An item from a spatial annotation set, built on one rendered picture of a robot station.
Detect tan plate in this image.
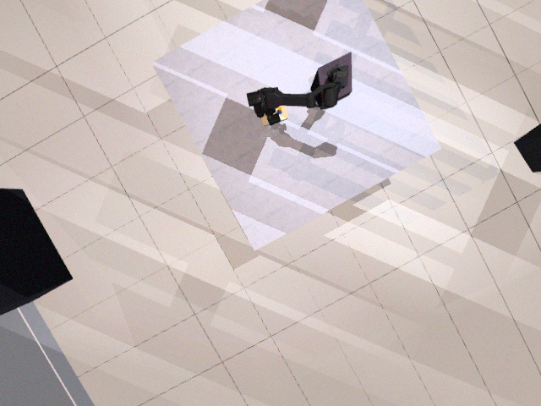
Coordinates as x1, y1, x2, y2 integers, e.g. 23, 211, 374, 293
261, 106, 289, 126

